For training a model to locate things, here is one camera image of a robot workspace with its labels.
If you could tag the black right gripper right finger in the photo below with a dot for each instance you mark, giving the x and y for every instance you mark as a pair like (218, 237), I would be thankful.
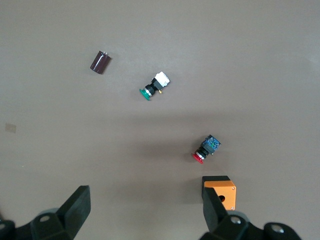
(215, 217)

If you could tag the green mushroom push button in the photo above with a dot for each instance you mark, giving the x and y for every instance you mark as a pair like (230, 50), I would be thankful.
(160, 81)

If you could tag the red mushroom push button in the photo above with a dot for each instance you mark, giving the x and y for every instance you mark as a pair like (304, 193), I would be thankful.
(211, 145)

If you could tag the dark maroon cylindrical capacitor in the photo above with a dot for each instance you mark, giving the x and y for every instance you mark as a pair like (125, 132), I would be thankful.
(100, 63)

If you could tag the small brown tape patch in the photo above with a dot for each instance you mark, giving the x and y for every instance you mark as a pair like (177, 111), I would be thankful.
(10, 127)

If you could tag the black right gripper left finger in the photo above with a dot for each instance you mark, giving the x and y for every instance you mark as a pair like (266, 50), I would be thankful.
(75, 210)

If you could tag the orange push-button enclosure box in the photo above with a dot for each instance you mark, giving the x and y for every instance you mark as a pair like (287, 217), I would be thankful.
(228, 192)

